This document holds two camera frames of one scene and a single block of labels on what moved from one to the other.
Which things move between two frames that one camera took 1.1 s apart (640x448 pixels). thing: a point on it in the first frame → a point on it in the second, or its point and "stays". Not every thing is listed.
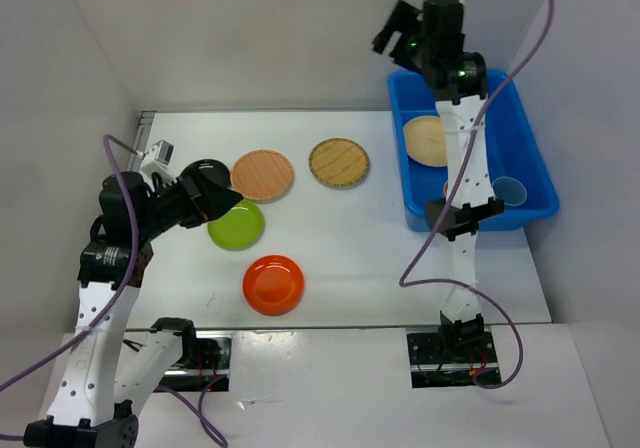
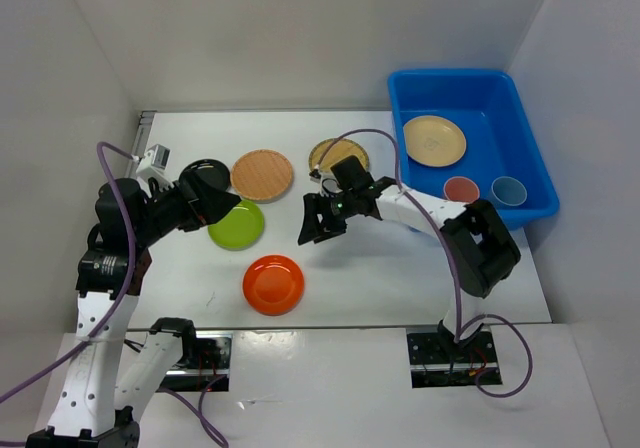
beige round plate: x=425 y=140 stays
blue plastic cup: x=510 y=190 stays
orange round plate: x=273 y=284 stays
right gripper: x=404 y=19 → x=311 y=227
